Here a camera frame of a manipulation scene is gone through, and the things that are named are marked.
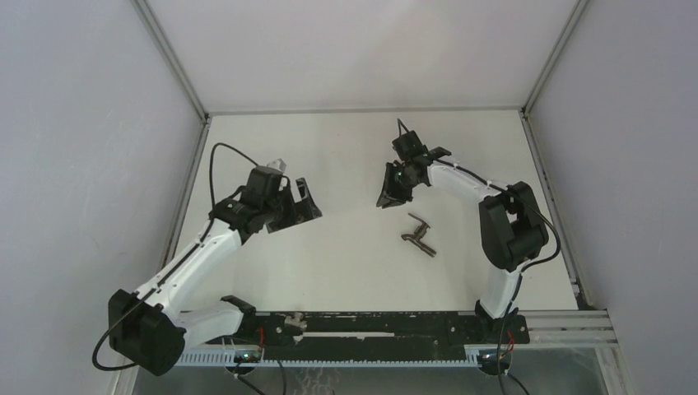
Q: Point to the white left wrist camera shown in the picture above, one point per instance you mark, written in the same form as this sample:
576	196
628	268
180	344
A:
277	164

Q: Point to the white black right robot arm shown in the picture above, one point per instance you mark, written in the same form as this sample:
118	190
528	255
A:
513	230

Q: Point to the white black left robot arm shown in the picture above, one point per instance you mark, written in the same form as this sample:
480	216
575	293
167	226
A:
150	326

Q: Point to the white slotted cable duct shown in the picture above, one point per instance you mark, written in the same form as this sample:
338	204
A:
218	357

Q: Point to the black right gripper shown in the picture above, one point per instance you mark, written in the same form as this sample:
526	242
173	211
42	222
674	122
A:
391	197

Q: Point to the metal water faucet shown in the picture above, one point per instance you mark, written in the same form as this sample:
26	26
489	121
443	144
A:
418	235

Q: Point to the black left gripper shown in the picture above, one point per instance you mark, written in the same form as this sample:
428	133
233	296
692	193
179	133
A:
300	211

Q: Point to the metal elbow pipe fitting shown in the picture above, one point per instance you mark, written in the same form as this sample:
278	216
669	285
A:
295	326

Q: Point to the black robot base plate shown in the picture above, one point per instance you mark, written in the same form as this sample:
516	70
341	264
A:
380	335

